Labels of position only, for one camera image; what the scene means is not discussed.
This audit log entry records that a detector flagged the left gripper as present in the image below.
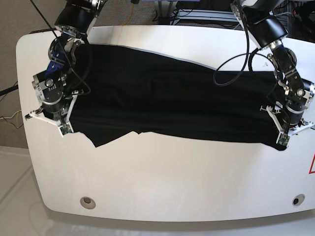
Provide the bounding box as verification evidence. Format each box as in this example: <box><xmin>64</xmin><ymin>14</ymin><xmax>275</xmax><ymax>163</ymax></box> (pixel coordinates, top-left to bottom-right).
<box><xmin>260</xmin><ymin>103</ymin><xmax>315</xmax><ymax>134</ymax></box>

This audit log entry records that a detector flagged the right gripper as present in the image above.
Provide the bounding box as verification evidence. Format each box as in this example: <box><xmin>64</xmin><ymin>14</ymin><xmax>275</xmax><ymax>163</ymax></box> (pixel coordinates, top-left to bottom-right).
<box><xmin>25</xmin><ymin>95</ymin><xmax>78</xmax><ymax>128</ymax></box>

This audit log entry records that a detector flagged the black T-shirt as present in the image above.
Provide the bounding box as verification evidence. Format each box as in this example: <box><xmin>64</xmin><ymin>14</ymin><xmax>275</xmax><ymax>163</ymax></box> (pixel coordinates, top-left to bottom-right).
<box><xmin>70</xmin><ymin>45</ymin><xmax>285</xmax><ymax>151</ymax></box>

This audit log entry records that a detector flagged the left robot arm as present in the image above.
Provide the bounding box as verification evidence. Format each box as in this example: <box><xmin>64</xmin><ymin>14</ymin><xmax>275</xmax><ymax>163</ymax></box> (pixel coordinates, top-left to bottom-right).
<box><xmin>231</xmin><ymin>0</ymin><xmax>315</xmax><ymax>137</ymax></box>

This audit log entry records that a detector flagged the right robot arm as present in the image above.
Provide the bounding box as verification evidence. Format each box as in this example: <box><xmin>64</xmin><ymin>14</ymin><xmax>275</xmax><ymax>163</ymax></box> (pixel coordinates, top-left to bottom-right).
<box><xmin>25</xmin><ymin>0</ymin><xmax>106</xmax><ymax>135</ymax></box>

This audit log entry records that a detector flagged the red triangle warning sticker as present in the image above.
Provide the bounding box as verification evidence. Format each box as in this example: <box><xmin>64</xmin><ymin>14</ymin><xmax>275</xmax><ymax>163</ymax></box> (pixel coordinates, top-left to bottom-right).
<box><xmin>309</xmin><ymin>155</ymin><xmax>315</xmax><ymax>174</ymax></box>

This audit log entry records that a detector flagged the round table grommet hole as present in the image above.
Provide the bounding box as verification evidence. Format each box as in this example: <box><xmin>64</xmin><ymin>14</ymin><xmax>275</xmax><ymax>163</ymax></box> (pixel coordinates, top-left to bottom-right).
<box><xmin>292</xmin><ymin>194</ymin><xmax>305</xmax><ymax>206</ymax></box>

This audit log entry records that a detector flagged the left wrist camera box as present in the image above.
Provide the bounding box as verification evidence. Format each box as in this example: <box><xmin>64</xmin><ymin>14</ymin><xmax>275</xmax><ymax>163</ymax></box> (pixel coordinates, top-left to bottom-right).
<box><xmin>276</xmin><ymin>133</ymin><xmax>290</xmax><ymax>147</ymax></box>

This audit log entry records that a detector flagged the white floor cable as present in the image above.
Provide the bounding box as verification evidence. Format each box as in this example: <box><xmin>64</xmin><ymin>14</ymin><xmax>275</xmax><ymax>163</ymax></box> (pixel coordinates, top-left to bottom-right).
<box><xmin>0</xmin><ymin>110</ymin><xmax>22</xmax><ymax>122</ymax></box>

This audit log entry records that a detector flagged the yellow floor cable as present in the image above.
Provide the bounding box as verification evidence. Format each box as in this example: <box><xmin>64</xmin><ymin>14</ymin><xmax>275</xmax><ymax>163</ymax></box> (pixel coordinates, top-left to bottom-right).
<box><xmin>0</xmin><ymin>111</ymin><xmax>23</xmax><ymax>130</ymax></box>

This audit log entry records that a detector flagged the black floor cable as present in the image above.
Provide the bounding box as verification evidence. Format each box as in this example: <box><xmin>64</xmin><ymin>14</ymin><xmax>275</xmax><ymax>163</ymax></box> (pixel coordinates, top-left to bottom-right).
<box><xmin>0</xmin><ymin>85</ymin><xmax>18</xmax><ymax>96</ymax></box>

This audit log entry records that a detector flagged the aluminium frame rail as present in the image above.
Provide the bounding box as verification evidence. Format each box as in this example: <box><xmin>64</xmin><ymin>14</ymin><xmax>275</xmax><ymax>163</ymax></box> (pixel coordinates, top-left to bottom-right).
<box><xmin>170</xmin><ymin>9</ymin><xmax>239</xmax><ymax>30</ymax></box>

